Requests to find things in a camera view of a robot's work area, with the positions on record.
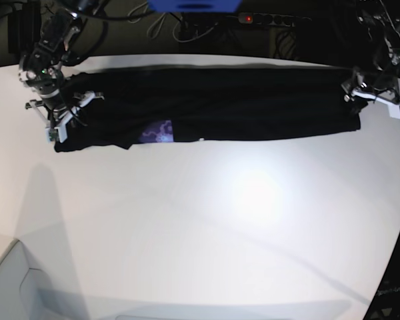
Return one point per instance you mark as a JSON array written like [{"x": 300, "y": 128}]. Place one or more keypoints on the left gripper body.
[{"x": 374, "y": 87}]

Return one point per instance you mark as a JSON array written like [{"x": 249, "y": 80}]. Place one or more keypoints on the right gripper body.
[{"x": 53, "y": 110}]

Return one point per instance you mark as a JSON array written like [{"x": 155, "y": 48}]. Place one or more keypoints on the black graphic t-shirt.
[{"x": 213, "y": 104}]

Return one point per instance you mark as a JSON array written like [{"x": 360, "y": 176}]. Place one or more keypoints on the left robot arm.
[{"x": 369, "y": 33}]

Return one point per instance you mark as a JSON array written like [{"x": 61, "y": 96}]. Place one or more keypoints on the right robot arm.
[{"x": 40, "y": 67}]

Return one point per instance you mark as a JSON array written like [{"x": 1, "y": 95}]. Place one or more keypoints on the black box on floor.
[{"x": 23, "y": 28}]

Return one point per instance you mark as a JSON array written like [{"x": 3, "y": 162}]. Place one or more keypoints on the blue box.
[{"x": 194, "y": 6}]

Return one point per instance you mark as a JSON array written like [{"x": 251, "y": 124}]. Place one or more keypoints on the black power strip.
[{"x": 274, "y": 20}]

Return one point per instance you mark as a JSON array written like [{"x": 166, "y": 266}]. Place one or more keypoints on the white tray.
[{"x": 19, "y": 293}]

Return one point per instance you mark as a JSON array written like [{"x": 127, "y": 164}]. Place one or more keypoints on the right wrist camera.
[{"x": 56, "y": 134}]

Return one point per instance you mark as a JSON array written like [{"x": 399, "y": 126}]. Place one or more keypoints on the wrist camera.
[
  {"x": 56, "y": 134},
  {"x": 394, "y": 110}
]

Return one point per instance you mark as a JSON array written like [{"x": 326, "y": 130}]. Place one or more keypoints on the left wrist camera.
[{"x": 394, "y": 110}]

